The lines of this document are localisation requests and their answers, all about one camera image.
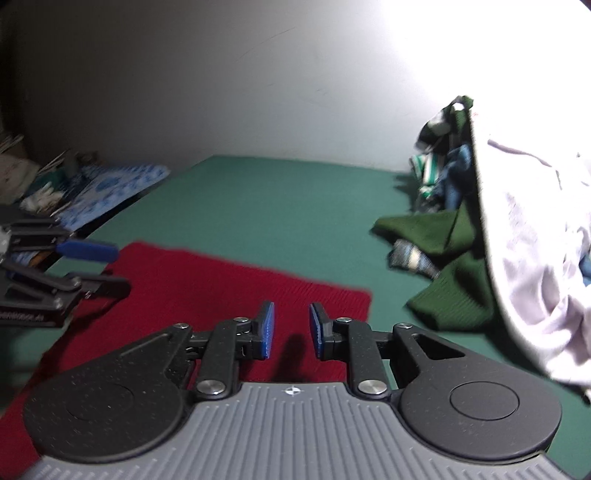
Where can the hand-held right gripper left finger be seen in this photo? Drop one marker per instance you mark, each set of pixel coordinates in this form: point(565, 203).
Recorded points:
point(268, 334)

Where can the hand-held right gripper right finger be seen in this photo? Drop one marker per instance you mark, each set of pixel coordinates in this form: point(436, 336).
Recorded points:
point(316, 334)

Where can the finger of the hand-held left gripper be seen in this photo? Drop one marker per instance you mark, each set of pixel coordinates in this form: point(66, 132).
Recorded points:
point(104, 286)
point(87, 250)

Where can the red knit sweater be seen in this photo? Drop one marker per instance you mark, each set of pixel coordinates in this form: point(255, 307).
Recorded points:
point(207, 295)

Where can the pile of green patterned clothes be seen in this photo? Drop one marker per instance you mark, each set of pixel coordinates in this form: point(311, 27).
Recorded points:
point(427, 173)

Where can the blue patterned cloth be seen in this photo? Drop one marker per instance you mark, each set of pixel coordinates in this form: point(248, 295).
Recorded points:
point(115, 184)

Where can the patterned sock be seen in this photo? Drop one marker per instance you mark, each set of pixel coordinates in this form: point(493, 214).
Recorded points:
point(411, 259)

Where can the green bed sheet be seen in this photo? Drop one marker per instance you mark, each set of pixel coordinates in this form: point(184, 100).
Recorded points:
point(277, 207)

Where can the dark green sweater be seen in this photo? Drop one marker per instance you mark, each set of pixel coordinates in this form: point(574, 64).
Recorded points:
point(452, 235)

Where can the blue denim garment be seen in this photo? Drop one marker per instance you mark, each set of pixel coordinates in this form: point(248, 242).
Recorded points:
point(457, 175)

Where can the white garment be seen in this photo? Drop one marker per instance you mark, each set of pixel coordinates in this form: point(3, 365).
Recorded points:
point(531, 230)

